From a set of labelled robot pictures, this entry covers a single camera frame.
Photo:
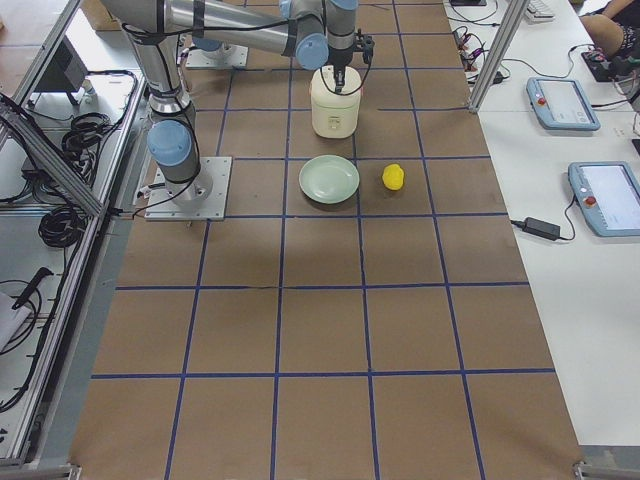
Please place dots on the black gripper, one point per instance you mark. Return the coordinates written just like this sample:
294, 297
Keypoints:
340, 56

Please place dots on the white rice cooker orange handle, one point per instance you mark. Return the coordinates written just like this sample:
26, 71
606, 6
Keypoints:
334, 116

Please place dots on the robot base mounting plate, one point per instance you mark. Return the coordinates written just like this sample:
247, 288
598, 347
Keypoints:
205, 198

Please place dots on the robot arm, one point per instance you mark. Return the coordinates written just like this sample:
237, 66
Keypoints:
314, 33

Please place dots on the right green plate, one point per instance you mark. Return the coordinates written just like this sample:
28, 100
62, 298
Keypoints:
329, 179

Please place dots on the yellow toy fruit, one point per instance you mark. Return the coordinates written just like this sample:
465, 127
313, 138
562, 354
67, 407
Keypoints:
393, 177

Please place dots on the upper teach pendant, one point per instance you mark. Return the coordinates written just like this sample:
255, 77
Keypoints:
561, 104

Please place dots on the teach pendant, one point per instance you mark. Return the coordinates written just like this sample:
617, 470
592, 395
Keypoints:
561, 104
608, 196

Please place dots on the black power adapter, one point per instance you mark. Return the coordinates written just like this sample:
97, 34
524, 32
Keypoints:
541, 229

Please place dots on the brown paper table mat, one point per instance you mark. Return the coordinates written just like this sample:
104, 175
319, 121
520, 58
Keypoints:
390, 336

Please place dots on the lower teach pendant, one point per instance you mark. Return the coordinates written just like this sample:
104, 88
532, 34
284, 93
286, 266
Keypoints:
608, 196

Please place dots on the aluminium frame post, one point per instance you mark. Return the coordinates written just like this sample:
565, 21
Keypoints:
500, 44

